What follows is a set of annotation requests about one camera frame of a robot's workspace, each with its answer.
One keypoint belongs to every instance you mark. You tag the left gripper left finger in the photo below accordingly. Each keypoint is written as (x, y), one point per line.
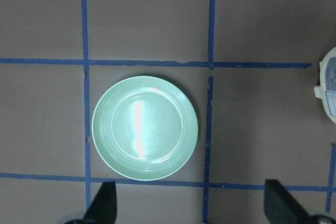
(103, 208)

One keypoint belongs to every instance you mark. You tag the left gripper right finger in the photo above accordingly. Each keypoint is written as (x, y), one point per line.
(281, 207)

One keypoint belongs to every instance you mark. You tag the green plate near left arm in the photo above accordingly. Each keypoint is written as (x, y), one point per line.
(144, 128)

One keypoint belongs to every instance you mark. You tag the white rice cooker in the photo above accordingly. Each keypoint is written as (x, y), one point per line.
(325, 91)

